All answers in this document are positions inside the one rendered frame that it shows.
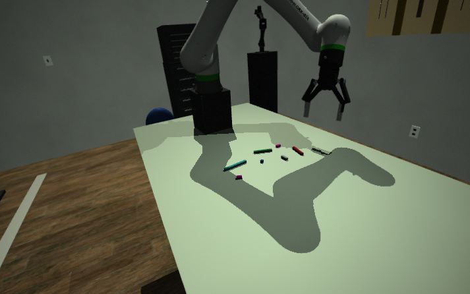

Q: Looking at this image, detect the red rod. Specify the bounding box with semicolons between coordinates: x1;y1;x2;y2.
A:
292;146;304;155

